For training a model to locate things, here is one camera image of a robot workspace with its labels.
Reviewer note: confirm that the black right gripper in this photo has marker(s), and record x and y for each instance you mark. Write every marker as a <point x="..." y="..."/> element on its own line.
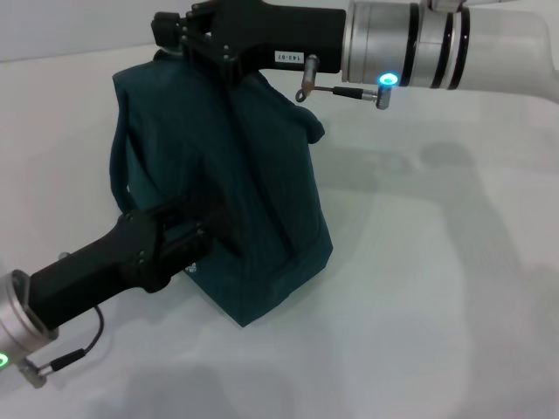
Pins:
<point x="271" y="39"/>

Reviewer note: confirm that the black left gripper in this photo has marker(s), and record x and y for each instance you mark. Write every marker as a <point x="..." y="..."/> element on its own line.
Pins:
<point x="100" y="270"/>

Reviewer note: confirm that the silver metal pin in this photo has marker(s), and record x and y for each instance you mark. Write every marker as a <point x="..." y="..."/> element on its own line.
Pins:
<point x="308" y="76"/>

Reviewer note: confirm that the dark teal insulated bag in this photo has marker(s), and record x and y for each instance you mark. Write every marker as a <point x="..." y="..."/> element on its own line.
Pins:
<point x="253" y="196"/>

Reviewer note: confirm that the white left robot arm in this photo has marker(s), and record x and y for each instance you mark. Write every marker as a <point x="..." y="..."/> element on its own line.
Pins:
<point x="19" y="318"/>

